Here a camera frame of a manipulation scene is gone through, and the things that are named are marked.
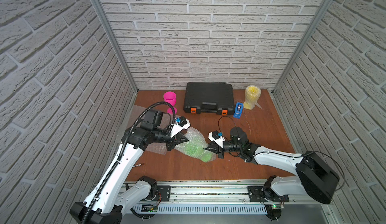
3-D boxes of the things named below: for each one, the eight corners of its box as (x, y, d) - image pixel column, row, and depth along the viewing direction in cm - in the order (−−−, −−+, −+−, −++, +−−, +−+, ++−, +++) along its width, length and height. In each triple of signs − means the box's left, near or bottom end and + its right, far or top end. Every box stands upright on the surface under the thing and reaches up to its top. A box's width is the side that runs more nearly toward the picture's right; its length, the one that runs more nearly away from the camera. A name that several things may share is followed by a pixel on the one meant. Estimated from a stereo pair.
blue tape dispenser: (232, 117, 105) (234, 113, 101) (235, 105, 112) (236, 101, 109) (240, 119, 104) (241, 115, 100) (242, 107, 111) (244, 103, 107)
